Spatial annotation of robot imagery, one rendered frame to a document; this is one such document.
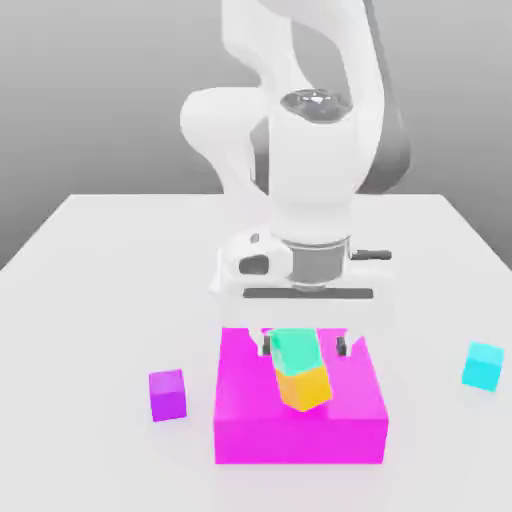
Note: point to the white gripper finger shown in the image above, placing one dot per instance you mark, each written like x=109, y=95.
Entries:
x=347, y=344
x=260, y=344

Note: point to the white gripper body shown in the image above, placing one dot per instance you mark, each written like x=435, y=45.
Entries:
x=308, y=310

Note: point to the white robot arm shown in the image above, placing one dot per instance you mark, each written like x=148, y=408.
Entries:
x=312, y=168

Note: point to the small teal cube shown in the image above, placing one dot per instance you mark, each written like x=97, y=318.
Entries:
x=298, y=350

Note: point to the small orange cube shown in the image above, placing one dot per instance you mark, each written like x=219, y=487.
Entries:
x=304, y=388

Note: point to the small purple cube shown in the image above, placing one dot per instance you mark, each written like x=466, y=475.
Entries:
x=168, y=396

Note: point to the small cyan cube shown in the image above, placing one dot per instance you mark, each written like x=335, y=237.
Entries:
x=482, y=368

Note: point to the large magenta box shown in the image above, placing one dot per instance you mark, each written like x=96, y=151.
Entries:
x=300, y=436

